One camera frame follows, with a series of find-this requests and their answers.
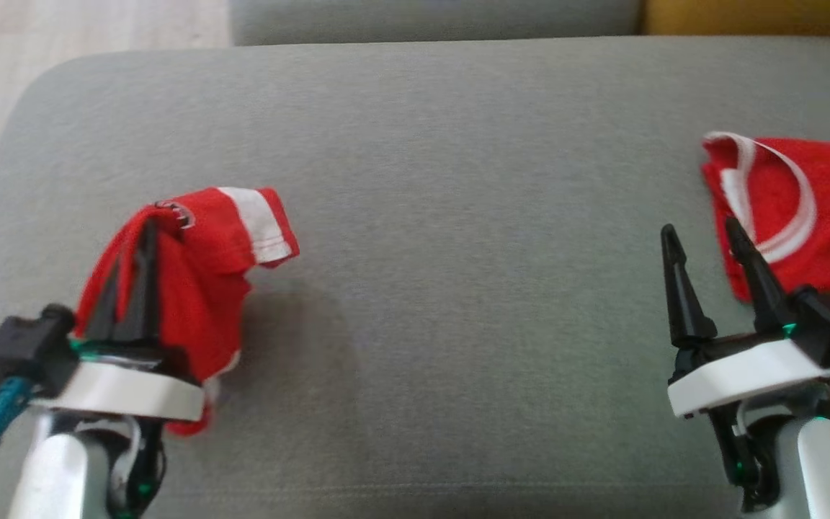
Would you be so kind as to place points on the grey sofa seat cushion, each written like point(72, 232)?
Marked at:
point(422, 18)

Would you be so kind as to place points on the red jersey with black lettering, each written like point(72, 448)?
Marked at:
point(206, 288)

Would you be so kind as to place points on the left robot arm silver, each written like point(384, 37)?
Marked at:
point(55, 476)

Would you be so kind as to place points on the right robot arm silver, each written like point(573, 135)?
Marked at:
point(818, 468)

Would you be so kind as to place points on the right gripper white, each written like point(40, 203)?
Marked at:
point(739, 371)

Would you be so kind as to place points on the large grey sofa chaise cushion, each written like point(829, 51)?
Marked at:
point(458, 216)

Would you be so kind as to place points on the red garment with white panels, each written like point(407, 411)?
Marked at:
point(818, 216)

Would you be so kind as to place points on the yellow sofa back cushion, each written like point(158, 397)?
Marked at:
point(761, 14)

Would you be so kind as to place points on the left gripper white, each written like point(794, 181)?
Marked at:
point(127, 389)

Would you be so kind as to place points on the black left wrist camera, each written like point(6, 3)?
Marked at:
point(19, 353)

